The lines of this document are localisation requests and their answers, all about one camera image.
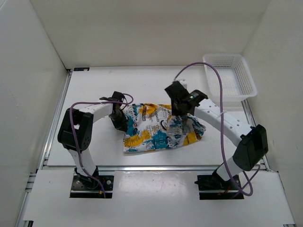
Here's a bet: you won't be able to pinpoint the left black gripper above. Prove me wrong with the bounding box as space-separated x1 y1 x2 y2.
108 109 129 132

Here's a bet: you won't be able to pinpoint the colourful printed shorts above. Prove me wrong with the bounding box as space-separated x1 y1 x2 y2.
123 103 206 154

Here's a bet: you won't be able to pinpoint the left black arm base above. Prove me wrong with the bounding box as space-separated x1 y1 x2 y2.
70 173 114 199

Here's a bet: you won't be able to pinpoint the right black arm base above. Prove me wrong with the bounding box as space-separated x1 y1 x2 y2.
195 175 244 200

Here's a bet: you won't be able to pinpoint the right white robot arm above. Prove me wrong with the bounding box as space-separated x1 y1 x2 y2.
165 81 268 189

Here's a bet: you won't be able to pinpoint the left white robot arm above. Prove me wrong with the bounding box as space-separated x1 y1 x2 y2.
57 91 134 189

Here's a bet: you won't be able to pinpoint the white plastic mesh basket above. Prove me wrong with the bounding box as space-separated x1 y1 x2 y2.
203 53 258 107

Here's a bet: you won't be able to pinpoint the black corner label plate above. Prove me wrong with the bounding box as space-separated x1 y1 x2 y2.
73 67 90 71

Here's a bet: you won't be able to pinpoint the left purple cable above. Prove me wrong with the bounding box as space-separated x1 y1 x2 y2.
69 93 134 198

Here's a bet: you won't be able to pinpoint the purple cable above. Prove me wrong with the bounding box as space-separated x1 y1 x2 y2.
69 93 134 198
174 61 262 197

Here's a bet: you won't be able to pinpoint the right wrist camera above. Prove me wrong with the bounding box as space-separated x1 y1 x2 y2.
177 79 187 89

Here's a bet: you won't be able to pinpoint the front aluminium rail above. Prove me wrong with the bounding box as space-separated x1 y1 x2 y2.
98 165 217 171

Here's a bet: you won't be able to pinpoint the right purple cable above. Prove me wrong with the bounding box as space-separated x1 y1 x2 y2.
174 61 262 197

